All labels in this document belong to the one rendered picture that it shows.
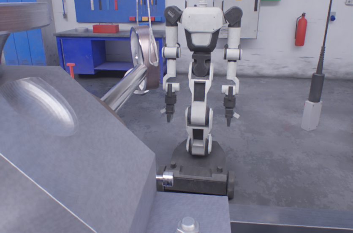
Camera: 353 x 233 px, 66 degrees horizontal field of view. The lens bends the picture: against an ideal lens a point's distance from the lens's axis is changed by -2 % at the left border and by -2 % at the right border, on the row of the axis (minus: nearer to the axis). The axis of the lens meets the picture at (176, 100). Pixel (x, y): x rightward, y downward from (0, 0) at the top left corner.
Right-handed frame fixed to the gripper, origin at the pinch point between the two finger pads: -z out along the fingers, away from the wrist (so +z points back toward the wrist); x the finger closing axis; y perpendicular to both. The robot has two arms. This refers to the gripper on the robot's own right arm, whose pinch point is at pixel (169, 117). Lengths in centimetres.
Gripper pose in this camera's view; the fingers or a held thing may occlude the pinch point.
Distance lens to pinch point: 213.1
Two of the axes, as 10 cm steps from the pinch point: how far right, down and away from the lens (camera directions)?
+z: 0.3, -9.9, -1.5
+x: -1.5, 1.5, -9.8
